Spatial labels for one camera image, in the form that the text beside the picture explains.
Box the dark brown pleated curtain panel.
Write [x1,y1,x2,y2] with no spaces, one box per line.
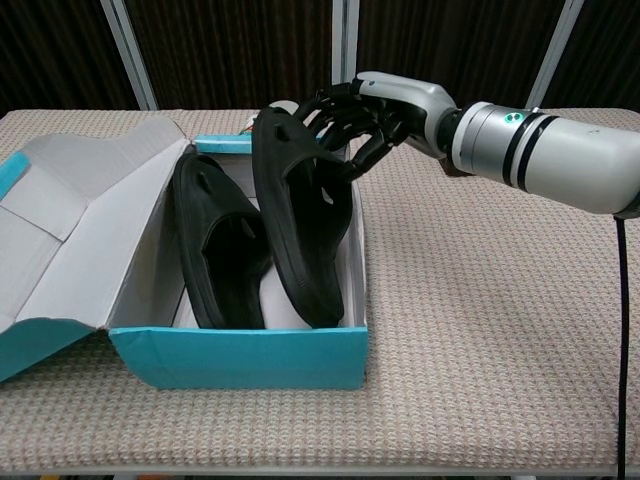
[542,0,640,119]
[123,0,335,111]
[353,0,571,110]
[0,0,141,119]

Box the light blue cardboard shoe box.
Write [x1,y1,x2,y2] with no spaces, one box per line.
[0,117,370,391]

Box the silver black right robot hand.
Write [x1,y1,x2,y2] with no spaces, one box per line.
[294,70,459,176]

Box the grey aluminium partition post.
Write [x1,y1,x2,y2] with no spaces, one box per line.
[98,0,160,111]
[330,0,360,110]
[524,0,586,109]

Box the black rubber slipper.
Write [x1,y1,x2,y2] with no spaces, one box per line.
[173,153,274,330]
[251,103,359,329]

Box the beige cloth-covered table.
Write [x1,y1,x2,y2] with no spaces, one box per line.
[0,107,640,474]

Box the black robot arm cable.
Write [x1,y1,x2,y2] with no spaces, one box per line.
[615,212,630,480]

